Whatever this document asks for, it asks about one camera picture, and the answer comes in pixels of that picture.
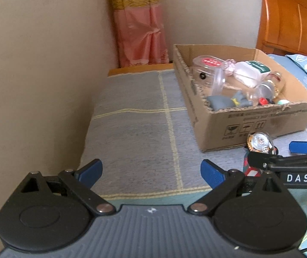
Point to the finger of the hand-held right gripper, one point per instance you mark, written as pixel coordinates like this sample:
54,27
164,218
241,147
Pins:
303,147
260,160

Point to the light blue round case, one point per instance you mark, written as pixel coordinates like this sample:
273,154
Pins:
282,102

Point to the clear plastic jar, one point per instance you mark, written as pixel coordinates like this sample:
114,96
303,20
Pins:
231,88

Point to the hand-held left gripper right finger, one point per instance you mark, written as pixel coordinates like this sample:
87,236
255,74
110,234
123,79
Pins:
212,173

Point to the pink curtain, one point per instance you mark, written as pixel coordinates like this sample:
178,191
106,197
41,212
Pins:
140,27

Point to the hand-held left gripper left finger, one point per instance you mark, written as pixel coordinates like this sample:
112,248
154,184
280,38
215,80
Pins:
90,172

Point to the clear round container red label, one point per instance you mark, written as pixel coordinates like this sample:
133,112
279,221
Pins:
207,64

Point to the black toy cube red buttons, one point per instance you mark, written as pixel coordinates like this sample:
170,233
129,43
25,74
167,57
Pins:
262,101

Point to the wooden headboard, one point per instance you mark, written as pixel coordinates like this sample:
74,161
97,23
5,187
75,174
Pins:
290,16

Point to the capsule bottle silver cap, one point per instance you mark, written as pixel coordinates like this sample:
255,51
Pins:
273,82

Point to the red drink can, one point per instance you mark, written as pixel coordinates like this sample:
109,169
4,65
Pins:
259,142

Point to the brown cardboard box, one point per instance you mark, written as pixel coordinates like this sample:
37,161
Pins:
223,123

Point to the grey blue plaid blanket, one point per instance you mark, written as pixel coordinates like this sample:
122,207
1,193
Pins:
137,129

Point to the grey cat toy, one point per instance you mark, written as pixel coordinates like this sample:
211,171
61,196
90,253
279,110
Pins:
220,102

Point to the white bottle green label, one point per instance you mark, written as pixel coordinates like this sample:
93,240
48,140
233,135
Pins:
246,72

